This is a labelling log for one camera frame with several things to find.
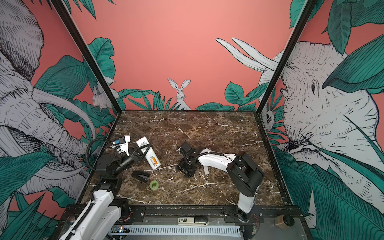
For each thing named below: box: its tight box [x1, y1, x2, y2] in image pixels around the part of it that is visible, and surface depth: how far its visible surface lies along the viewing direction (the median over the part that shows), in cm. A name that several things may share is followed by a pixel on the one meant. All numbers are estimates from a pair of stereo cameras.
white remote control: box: [136, 136, 162, 170], surface depth 73 cm
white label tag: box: [178, 217, 195, 226], surface depth 71 cm
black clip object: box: [132, 170, 150, 183], surface depth 87 cm
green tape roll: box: [149, 180, 159, 191], surface depth 85 cm
